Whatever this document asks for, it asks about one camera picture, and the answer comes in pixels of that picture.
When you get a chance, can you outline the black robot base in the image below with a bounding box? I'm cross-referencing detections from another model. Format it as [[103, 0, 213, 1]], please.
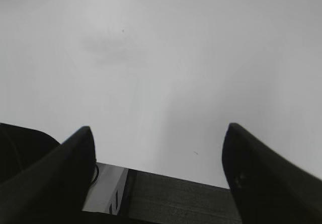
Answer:
[[1, 123, 59, 183]]

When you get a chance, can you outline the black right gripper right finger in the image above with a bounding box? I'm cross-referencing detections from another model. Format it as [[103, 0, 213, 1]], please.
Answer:
[[221, 123, 321, 223]]

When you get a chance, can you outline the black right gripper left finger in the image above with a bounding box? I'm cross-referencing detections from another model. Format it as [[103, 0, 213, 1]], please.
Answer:
[[1, 126, 96, 223]]

